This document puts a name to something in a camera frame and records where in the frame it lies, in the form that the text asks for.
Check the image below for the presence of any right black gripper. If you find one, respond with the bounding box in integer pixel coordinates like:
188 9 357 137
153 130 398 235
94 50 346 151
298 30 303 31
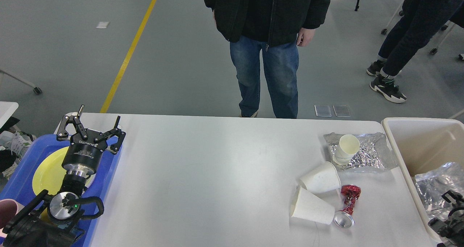
428 190 464 246

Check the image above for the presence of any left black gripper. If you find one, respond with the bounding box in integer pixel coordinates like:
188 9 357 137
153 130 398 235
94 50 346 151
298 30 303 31
56 105 126 178

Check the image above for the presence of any silver foil bag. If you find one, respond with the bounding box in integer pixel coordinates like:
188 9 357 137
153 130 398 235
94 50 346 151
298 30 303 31
414 162 464 221

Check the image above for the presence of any yellow plastic plate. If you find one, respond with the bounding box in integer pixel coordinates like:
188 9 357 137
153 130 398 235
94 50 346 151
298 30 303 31
32 147 91 197

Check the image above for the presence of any small foil wrapper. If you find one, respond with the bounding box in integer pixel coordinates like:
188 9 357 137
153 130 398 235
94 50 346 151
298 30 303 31
323 132 399 173

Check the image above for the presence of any small white cup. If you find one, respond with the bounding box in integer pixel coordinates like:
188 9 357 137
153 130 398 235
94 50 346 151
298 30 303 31
334 134 361 166

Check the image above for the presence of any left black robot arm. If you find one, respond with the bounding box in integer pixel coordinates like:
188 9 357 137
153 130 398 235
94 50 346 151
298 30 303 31
2 105 126 247

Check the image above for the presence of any pale green plate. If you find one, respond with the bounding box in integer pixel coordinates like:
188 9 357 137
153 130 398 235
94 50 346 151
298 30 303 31
81 160 99 194

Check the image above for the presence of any beige plastic bin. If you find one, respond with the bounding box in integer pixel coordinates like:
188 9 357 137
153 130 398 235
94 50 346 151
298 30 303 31
382 118 464 242

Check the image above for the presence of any white side table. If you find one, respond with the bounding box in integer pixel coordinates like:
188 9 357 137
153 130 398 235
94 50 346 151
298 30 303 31
0 70 42 128

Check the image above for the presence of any crushed red soda can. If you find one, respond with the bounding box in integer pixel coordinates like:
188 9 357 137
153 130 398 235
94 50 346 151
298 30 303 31
333 184 361 228

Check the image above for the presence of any pink ribbed cup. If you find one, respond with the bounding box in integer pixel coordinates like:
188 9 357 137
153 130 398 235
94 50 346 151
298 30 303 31
0 198 24 230

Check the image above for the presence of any upper white paper cup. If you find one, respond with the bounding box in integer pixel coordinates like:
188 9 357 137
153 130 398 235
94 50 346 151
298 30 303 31
297 161 341 194

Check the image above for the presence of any white paper cup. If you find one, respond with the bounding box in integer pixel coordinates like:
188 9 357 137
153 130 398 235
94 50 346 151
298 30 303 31
297 161 341 194
290 186 335 225

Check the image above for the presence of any lower white paper cup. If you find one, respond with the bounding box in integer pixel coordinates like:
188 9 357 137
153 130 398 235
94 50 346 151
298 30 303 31
290 186 335 225

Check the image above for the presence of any right floor outlet plate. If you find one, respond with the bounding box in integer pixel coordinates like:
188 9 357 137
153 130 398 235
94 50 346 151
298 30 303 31
333 105 351 118

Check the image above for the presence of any floor outlet plate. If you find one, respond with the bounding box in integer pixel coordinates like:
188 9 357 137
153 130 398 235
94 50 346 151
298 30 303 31
333 105 351 118
314 105 332 118

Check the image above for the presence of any left floor outlet plate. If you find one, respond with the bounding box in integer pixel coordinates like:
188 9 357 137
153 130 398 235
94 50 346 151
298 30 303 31
314 105 332 118

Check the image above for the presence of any person in black clothes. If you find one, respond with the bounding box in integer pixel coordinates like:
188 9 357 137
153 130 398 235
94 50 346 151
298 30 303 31
366 0 463 103

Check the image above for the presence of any person in blue jeans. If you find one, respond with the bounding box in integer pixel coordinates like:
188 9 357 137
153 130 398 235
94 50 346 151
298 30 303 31
204 0 331 119

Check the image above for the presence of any white rolling chair frame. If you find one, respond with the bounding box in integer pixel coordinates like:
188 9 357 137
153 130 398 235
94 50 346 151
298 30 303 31
381 1 457 55

